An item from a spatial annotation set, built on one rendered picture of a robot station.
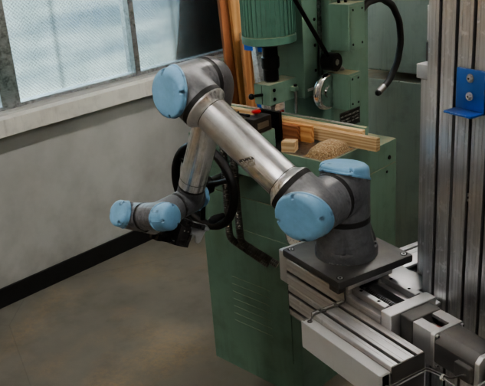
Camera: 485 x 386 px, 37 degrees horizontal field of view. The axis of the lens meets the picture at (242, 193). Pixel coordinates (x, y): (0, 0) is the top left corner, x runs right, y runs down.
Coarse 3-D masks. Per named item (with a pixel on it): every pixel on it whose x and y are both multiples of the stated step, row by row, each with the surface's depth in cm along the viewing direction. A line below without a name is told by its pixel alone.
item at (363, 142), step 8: (320, 128) 231; (328, 128) 230; (320, 136) 231; (328, 136) 229; (336, 136) 227; (344, 136) 225; (352, 136) 222; (360, 136) 220; (368, 136) 219; (352, 144) 223; (360, 144) 221; (368, 144) 219; (376, 144) 217
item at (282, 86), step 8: (280, 80) 239; (288, 80) 241; (296, 80) 243; (256, 88) 239; (264, 88) 236; (272, 88) 236; (280, 88) 239; (288, 88) 241; (264, 96) 237; (272, 96) 236; (280, 96) 239; (288, 96) 242; (264, 104) 238; (272, 104) 237
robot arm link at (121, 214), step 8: (120, 200) 196; (112, 208) 197; (120, 208) 195; (128, 208) 194; (112, 216) 197; (120, 216) 194; (128, 216) 194; (120, 224) 195; (128, 224) 196; (144, 232) 203
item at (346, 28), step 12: (348, 0) 239; (336, 12) 234; (348, 12) 231; (360, 12) 235; (336, 24) 235; (348, 24) 232; (360, 24) 237; (336, 36) 237; (348, 36) 234; (360, 36) 238; (336, 48) 238; (348, 48) 235
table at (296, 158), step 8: (280, 144) 231; (304, 144) 230; (312, 144) 229; (288, 152) 223; (296, 152) 223; (304, 152) 222; (352, 152) 221; (360, 152) 224; (296, 160) 220; (304, 160) 218; (312, 160) 216; (320, 160) 214; (360, 160) 225; (240, 168) 225; (312, 168) 217
